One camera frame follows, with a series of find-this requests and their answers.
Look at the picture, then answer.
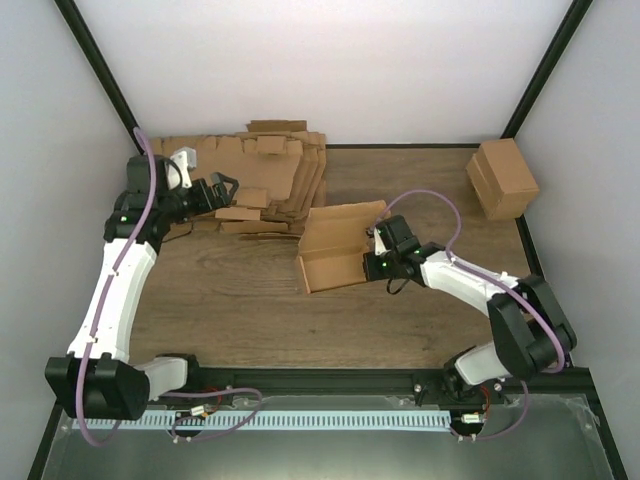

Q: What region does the brown cardboard box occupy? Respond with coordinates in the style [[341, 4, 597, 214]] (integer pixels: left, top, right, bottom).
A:
[[296, 200, 387, 294], [466, 139, 539, 220]]

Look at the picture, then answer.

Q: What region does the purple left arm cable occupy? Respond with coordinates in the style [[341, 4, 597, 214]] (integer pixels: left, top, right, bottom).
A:
[[74, 127, 264, 447]]

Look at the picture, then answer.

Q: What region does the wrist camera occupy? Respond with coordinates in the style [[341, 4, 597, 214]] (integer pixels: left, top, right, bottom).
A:
[[165, 147, 197, 190], [367, 226, 388, 256]]

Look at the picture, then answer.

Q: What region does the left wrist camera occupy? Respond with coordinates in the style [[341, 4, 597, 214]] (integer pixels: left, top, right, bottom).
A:
[[165, 147, 197, 190]]

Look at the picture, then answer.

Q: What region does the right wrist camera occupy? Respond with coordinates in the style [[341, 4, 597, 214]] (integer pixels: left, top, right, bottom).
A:
[[367, 226, 388, 256]]

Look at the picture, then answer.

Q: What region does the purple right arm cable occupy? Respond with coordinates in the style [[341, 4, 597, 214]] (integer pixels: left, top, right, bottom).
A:
[[367, 189, 569, 443]]

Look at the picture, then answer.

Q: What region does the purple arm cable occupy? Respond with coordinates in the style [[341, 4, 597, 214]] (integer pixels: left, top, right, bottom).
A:
[[74, 127, 264, 447], [367, 189, 569, 443]]

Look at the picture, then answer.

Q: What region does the black aluminium frame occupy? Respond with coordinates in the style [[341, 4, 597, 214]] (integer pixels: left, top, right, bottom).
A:
[[56, 1, 628, 479]]

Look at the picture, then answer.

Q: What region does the folded brown cardboard box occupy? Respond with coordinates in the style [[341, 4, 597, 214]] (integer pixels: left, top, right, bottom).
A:
[[466, 139, 539, 220]]

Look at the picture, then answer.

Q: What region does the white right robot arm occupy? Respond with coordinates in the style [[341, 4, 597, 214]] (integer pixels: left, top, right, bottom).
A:
[[363, 215, 577, 403]]

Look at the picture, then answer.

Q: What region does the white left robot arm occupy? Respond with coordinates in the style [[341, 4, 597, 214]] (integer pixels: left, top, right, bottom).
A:
[[45, 149, 239, 420]]

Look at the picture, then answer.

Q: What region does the white slotted cable duct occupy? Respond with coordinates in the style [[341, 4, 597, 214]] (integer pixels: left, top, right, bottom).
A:
[[72, 409, 451, 432]]

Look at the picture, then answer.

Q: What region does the stack of flat cardboard blanks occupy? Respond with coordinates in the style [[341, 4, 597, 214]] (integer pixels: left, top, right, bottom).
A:
[[151, 120, 327, 238]]

